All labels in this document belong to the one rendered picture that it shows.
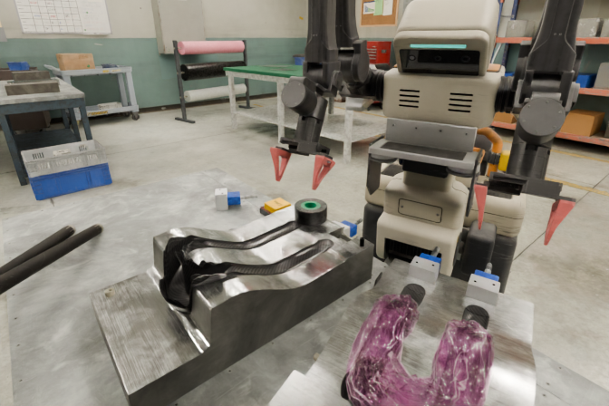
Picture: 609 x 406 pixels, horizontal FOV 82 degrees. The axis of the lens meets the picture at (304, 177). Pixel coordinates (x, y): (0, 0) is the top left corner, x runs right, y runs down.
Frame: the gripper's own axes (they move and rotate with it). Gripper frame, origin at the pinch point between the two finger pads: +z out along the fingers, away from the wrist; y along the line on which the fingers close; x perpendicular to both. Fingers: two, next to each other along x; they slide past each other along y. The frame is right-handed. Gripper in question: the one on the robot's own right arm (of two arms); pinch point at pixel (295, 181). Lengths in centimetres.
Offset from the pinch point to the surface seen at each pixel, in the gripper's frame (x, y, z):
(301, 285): -10.9, 12.3, 18.2
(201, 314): -25.6, 3.7, 23.8
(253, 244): -4.5, -4.3, 15.6
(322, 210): 5.8, 5.3, 5.1
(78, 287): -22, -34, 33
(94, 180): 127, -282, 40
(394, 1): 517, -185, -365
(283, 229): 2.5, -1.8, 11.6
